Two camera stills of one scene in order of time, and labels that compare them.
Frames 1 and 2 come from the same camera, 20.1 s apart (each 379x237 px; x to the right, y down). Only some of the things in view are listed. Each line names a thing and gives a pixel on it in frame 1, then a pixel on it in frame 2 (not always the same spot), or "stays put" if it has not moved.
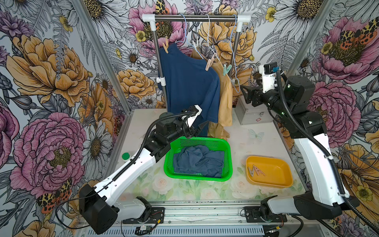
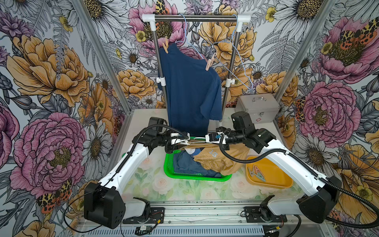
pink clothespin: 257,170 stays put
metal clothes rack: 161,80 stays put
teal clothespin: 226,70 -> 258,175
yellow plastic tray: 268,171 stays put
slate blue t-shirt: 199,159 stays put
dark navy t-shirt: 189,81 stays put
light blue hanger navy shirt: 186,40 stays put
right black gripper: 256,91 -> 226,147
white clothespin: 251,172 stays put
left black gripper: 194,132 -> 172,147
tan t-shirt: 218,130 -> 211,157
